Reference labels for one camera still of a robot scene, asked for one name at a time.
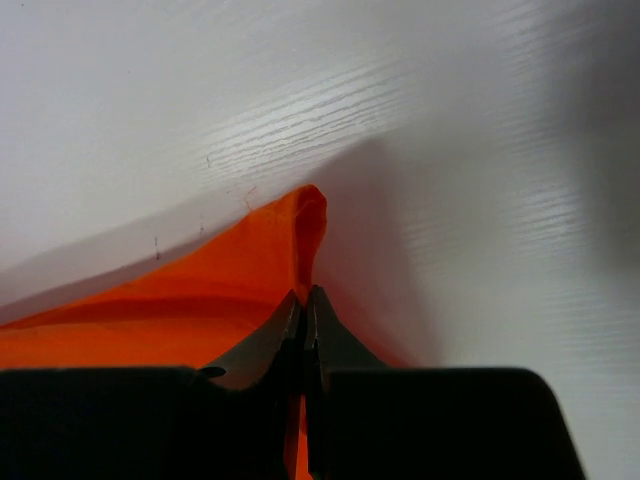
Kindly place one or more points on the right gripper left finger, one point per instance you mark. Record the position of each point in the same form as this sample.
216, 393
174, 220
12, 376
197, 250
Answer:
234, 418

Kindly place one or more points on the orange t shirt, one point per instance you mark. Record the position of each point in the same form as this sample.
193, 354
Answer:
190, 309

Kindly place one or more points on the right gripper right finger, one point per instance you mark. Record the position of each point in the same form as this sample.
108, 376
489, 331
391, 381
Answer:
368, 420

